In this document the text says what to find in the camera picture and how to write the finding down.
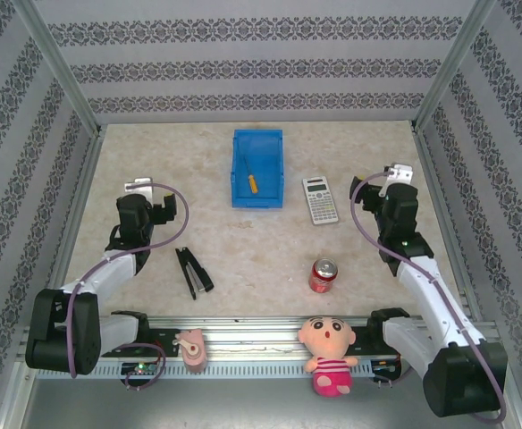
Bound blue plastic bin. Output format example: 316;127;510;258
231;129;286;210

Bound white scientific calculator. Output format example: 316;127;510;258
301;176;340;226

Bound black stapler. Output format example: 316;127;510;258
174;247;215;300

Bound red soda can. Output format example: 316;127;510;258
308;257;339;295

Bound pink plush toy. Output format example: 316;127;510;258
173;328;209;374

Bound plush doll pink striped shirt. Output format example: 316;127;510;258
297;315;359;399

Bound small green circuit board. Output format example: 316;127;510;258
122;362;160;375

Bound aluminium table side rail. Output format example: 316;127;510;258
411;128;485;324

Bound orange handled screwdriver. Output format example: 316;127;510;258
242;156;259;195

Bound thin red wire loop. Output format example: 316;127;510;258
123;342;167;391

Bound thin black red wires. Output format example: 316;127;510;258
369;355;408;387

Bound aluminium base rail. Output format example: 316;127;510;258
17;314;500;360

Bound aluminium frame post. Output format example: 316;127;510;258
17;0;103;136
412;0;498;131

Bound perforated grey cable duct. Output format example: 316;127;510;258
34;358;401;382

